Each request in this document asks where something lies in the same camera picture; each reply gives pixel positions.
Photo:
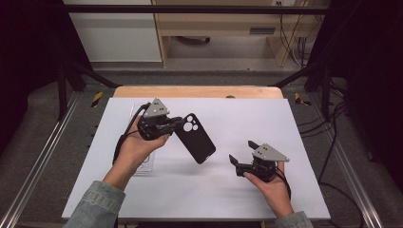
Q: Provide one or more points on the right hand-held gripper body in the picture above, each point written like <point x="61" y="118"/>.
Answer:
<point x="267" y="164"/>

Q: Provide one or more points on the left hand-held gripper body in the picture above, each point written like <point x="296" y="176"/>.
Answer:
<point x="155" y="125"/>

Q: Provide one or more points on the black phone case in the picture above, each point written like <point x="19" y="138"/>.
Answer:
<point x="196" y="139"/>

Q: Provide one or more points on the clear plastic tray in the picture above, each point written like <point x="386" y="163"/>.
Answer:
<point x="147" y="165"/>

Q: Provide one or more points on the person's right hand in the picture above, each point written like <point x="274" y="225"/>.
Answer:
<point x="274" y="191"/>

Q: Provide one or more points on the person's left hand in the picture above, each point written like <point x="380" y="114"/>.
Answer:
<point x="136" y="152"/>

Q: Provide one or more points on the wooden table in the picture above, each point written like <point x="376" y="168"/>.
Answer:
<point x="196" y="91"/>

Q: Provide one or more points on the yellow black tape marker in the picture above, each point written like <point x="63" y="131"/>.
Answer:
<point x="298" y="99"/>
<point x="97" y="99"/>

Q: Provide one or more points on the white cabinet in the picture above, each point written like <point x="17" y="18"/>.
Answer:
<point x="115" y="31"/>

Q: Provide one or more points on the light wooden desk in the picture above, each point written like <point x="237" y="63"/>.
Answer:
<point x="221" y="23"/>

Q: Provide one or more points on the grey desk label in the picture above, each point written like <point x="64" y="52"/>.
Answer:
<point x="262" y="30"/>

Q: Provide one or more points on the black curtain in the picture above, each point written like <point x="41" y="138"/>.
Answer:
<point x="28" y="47"/>
<point x="374" y="79"/>

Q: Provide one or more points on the aluminium rail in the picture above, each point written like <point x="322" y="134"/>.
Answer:
<point x="351" y="174"/>
<point x="38" y="158"/>

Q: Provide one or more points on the black frame stand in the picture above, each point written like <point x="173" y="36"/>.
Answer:
<point x="325" y="91"/>
<point x="62" y="91"/>

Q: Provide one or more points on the black horizontal frame bar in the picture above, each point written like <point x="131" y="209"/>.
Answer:
<point x="190" y="9"/>

